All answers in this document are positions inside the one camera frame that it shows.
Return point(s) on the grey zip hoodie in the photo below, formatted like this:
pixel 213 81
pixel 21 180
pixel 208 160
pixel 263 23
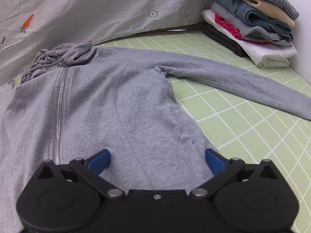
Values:
pixel 76 100

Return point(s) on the white folded garment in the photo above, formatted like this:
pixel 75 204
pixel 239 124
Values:
pixel 264 56

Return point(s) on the beige folded garment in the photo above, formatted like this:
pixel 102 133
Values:
pixel 271 10

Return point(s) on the black folded garment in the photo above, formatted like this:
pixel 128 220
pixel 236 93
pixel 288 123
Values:
pixel 224 40

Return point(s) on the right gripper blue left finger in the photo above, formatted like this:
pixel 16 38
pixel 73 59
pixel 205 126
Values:
pixel 98 162

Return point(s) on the grey carrot print sheet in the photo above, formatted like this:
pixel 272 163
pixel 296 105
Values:
pixel 27 26

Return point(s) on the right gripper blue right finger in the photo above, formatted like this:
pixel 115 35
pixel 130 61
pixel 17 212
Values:
pixel 216 162

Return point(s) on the folded blue jeans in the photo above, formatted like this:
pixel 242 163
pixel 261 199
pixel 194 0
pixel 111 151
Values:
pixel 253 17

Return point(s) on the red knitted garment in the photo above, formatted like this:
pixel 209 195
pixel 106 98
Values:
pixel 235 32

